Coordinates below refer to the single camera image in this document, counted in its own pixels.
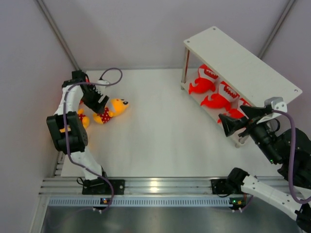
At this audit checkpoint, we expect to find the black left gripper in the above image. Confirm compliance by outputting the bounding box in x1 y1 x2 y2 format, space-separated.
81 84 109 114

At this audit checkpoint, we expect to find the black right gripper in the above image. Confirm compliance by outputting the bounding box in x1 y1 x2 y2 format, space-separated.
218 104 281 164

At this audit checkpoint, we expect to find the red shark plush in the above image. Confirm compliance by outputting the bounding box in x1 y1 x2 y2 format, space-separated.
224 98 251 119
188 64 219 94
200 81 240 111

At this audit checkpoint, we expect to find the red shark plush back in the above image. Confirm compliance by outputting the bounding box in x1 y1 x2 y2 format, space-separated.
188 64 219 94

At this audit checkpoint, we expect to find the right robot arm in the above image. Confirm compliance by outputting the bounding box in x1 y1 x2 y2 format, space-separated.
219 102 311 233

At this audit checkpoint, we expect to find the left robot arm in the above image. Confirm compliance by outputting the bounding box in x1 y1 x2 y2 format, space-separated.
46 70 110 194

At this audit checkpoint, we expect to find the white two-tier shelf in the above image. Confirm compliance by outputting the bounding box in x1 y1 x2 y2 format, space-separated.
181 26 302 148

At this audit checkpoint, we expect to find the yellow plush polka-dot left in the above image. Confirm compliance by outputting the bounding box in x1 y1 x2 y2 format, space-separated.
77 109 90 129

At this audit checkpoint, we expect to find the yellow plush polka-dot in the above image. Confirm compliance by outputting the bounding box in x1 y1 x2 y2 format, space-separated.
93 99 129 124
77 109 90 129

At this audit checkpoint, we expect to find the yellow plush polka-dot middle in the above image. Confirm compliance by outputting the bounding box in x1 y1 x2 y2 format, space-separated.
93 99 129 124

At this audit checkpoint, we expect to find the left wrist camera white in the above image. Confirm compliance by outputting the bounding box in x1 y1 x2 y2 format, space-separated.
96 79 110 95

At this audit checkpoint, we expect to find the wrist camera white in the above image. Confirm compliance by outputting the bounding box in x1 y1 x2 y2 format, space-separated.
264 97 288 112
96 79 110 95

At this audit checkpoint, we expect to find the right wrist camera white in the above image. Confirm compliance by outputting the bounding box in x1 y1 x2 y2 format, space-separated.
264 97 288 112

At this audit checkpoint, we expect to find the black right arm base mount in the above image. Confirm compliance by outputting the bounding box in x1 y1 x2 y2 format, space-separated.
211 179 243 198

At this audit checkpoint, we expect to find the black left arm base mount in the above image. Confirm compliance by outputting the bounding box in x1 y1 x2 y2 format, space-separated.
82 178 125 195

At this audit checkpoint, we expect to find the white slotted cable duct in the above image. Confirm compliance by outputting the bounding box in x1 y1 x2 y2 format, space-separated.
49 197 244 207

